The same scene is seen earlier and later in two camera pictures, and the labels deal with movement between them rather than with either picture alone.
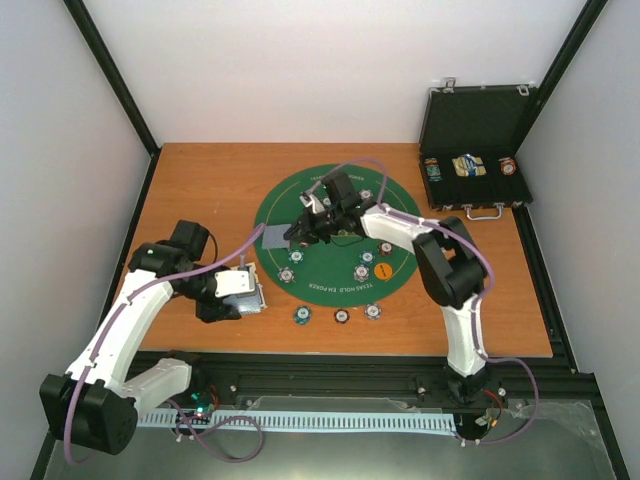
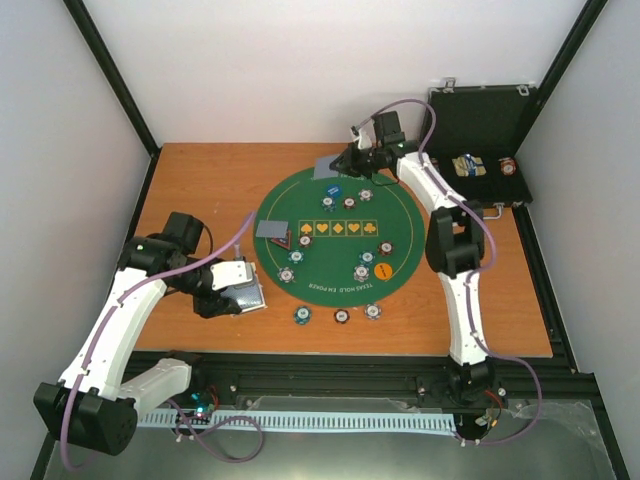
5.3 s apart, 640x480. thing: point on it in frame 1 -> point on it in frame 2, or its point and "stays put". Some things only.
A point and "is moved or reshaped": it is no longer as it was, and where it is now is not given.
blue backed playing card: (273, 236) is moved or reshaped
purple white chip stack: (373, 311) stays put
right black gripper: (308, 234) -> (347, 160)
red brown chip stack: (341, 316) stays put
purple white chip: (361, 273) stays put
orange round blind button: (383, 271) stays put
